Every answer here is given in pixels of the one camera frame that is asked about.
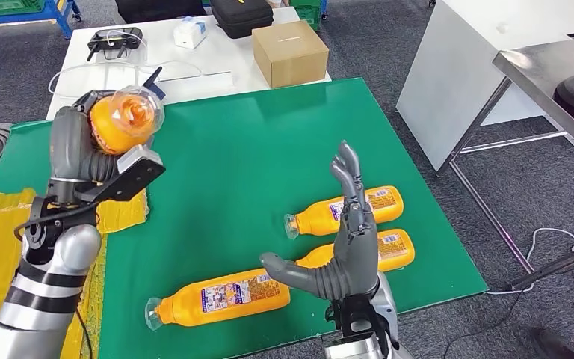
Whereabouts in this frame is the thin white cable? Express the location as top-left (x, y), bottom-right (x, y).
top-left (47, 28), bottom-right (206, 100)

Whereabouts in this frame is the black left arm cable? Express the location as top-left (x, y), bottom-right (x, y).
top-left (13, 200), bottom-right (102, 359)

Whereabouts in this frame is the white rectangular table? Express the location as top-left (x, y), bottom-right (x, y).
top-left (46, 5), bottom-right (333, 121)

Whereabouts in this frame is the green table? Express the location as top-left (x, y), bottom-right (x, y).
top-left (0, 76), bottom-right (489, 359)

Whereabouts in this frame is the orange detergent bottle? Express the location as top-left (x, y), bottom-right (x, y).
top-left (144, 267), bottom-right (292, 332)
top-left (294, 228), bottom-right (416, 274)
top-left (283, 185), bottom-right (405, 241)
top-left (88, 85), bottom-right (166, 156)

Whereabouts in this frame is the black antenna controller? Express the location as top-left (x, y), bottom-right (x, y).
top-left (87, 27), bottom-right (144, 62)

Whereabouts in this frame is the stainless steel table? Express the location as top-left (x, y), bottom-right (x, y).
top-left (492, 30), bottom-right (574, 167)

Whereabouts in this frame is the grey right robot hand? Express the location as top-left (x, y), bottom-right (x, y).
top-left (259, 140), bottom-right (380, 301)

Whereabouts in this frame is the green plastic crate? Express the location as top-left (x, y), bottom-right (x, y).
top-left (289, 0), bottom-right (324, 31)
top-left (0, 0), bottom-right (46, 16)

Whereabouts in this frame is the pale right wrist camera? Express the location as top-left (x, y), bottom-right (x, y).
top-left (323, 331), bottom-right (383, 359)

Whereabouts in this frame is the black bag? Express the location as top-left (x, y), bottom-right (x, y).
top-left (114, 0), bottom-right (207, 24)

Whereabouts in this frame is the dark metal bar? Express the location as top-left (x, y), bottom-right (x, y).
top-left (510, 236), bottom-right (574, 292)

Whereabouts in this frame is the blue tablet folio case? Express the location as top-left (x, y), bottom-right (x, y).
top-left (142, 65), bottom-right (167, 100)

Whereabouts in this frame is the black power cable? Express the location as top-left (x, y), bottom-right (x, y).
top-left (440, 289), bottom-right (525, 359)

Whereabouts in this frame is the white table with metal legs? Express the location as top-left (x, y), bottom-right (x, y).
top-left (395, 0), bottom-right (574, 274)

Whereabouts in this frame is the black hard carrying case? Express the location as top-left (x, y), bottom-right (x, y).
top-left (209, 0), bottom-right (274, 40)

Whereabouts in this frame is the white tissue pack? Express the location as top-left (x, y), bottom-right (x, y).
top-left (173, 16), bottom-right (209, 50)

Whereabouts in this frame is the brown cardboard box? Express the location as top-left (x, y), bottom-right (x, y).
top-left (251, 19), bottom-right (330, 89)

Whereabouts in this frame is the blue cart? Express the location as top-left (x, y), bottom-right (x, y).
top-left (0, 0), bottom-right (82, 40)

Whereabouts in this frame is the white power cable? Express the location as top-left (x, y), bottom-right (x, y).
top-left (482, 226), bottom-right (574, 297)

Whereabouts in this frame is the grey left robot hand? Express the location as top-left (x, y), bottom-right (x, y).
top-left (48, 90), bottom-right (120, 199)

